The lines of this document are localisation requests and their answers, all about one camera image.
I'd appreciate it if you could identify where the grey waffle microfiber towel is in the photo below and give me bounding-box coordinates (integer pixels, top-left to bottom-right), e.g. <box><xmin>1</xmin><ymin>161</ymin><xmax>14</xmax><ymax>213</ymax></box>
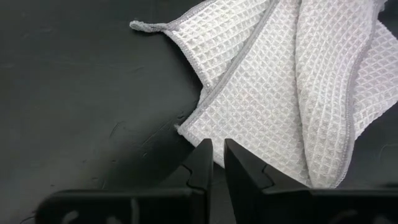
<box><xmin>129</xmin><ymin>0</ymin><xmax>398</xmax><ymax>190</ymax></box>

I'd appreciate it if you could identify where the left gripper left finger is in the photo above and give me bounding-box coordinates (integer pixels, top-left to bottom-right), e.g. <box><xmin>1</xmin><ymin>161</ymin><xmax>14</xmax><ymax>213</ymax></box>
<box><xmin>34</xmin><ymin>138</ymin><xmax>215</xmax><ymax>224</ymax></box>

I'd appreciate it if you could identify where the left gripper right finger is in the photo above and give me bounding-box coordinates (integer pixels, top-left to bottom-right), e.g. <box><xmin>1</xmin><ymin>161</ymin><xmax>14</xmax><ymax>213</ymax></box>
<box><xmin>223</xmin><ymin>138</ymin><xmax>398</xmax><ymax>224</ymax></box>

